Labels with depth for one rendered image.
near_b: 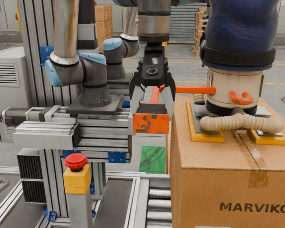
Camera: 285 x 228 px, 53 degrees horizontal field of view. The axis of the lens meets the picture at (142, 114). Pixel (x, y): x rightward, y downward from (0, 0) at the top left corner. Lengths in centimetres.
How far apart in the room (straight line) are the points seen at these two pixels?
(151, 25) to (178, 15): 1023
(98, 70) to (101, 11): 719
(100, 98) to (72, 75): 17
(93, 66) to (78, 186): 56
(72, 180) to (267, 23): 73
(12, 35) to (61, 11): 1122
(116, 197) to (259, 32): 153
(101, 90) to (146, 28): 70
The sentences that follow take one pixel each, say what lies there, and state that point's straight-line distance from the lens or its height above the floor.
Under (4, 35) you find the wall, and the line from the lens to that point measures 1248.
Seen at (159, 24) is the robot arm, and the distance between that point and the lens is 66.
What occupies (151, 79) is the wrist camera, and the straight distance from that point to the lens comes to 60.
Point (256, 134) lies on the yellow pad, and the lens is 96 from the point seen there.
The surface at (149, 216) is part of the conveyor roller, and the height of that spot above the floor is 54.
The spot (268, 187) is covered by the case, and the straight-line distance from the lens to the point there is 85.
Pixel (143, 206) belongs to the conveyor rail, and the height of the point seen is 59.
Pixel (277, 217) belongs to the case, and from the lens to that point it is 92.
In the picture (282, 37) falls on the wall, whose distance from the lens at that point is 1164.
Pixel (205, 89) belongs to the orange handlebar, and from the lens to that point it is 96.
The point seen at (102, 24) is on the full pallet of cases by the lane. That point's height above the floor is 87.
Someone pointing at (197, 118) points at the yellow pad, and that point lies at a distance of 101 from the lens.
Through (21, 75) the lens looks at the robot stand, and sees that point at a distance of 157.
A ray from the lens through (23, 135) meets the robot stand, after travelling 136.
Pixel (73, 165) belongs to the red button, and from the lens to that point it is 89.
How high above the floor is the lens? 149
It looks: 21 degrees down
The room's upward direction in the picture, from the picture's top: straight up
